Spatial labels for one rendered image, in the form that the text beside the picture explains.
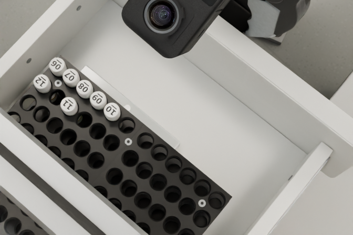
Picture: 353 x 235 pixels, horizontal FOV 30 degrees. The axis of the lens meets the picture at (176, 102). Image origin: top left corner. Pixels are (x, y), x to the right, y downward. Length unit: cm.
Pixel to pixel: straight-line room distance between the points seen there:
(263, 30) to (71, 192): 19
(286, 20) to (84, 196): 18
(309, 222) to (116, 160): 23
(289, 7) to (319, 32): 110
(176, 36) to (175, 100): 20
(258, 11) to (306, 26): 106
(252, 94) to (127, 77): 12
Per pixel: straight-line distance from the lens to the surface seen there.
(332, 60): 152
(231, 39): 50
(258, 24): 50
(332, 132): 50
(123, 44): 60
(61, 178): 42
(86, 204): 41
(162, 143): 51
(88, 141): 51
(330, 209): 66
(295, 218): 65
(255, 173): 57
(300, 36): 153
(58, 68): 52
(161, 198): 50
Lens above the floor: 140
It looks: 75 degrees down
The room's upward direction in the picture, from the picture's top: 1 degrees clockwise
